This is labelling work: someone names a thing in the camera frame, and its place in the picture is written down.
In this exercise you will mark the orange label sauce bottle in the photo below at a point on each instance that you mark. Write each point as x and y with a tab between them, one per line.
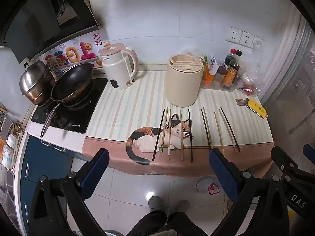
231	73

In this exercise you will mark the person's left grey slipper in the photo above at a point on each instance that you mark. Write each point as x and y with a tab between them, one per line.
155	203

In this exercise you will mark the clear plastic tray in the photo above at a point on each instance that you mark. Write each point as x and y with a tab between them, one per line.
216	85

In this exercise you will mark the colourful wall sticker decoration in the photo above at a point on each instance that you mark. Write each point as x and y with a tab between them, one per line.
73	54

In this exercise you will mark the white wall socket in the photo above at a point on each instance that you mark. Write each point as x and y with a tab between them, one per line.
247	39
233	35
258	43

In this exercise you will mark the person's right grey slipper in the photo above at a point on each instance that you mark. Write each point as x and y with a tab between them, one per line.
182	206

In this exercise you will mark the black range hood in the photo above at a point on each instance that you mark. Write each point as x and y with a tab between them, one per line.
37	17

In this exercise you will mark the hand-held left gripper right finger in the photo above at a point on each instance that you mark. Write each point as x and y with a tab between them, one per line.
219	163

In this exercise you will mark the stainless steel pot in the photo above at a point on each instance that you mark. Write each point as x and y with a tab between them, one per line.
37	78

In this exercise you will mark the black wok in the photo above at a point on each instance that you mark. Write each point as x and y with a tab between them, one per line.
71	81

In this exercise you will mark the person's grey slipper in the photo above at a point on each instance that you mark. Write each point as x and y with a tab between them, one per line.
182	206
155	203

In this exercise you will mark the clear plastic bag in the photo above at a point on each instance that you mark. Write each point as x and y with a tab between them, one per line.
249	82

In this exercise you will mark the brown cap spice jar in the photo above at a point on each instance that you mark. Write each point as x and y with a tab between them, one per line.
221	75

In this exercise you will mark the blue kitchen cabinet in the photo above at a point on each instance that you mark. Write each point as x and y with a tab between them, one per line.
37	159

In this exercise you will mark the pale whitish chopstick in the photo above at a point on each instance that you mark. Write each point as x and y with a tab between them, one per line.
227	131

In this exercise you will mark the white patterned cup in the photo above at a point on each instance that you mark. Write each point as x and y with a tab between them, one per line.
7	156

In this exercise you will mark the pink and white electric kettle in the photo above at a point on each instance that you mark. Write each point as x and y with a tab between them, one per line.
115	64

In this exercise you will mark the dark sauce bottle red cap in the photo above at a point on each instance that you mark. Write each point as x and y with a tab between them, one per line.
230	57

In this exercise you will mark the white packet with blue logo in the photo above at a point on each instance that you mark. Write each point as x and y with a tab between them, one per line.
213	62

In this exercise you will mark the white round floor container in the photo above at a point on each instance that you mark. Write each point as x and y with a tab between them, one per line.
204	185

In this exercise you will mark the beige cylindrical utensil holder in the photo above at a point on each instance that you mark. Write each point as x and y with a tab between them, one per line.
182	83

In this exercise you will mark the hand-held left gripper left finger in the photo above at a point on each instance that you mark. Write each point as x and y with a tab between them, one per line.
98	162

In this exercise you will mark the striped cat-print table mat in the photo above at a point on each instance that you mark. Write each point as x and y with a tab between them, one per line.
137	103

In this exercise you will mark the black induction cooktop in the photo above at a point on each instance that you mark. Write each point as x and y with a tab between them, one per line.
83	120

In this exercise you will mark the person's black pants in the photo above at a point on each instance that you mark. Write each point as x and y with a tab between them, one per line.
169	223

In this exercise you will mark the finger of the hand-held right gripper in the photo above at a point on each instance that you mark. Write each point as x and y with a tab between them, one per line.
283	157
309	151

